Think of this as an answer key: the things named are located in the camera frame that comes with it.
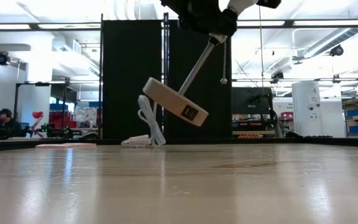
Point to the clear wrapper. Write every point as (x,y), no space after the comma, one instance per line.
(135,140)

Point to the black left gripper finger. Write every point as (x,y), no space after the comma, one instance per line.
(269,3)

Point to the white cabinet machine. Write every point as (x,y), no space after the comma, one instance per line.
(309,109)

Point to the white lightbulb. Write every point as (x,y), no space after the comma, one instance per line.
(241,4)

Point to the red desk lamp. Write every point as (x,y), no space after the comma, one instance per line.
(37,114)

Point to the pink sticky note pad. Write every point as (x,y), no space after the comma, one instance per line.
(82,144)
(50,146)

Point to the black ceiling camera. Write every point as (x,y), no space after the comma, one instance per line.
(2,58)
(337,50)

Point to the person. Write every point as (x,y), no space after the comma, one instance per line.
(8,124)

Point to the black monitor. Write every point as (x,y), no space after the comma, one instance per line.
(247,99)

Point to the black partition panel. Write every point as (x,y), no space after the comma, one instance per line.
(132,77)
(204,124)

